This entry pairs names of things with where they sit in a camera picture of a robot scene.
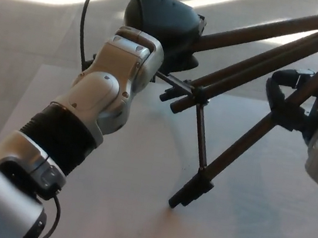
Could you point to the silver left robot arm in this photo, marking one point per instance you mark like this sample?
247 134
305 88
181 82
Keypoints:
107 88

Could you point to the bronze tripod with black locks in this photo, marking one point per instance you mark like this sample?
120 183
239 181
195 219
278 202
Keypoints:
193 189

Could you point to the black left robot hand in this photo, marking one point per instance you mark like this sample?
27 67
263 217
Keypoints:
167 19

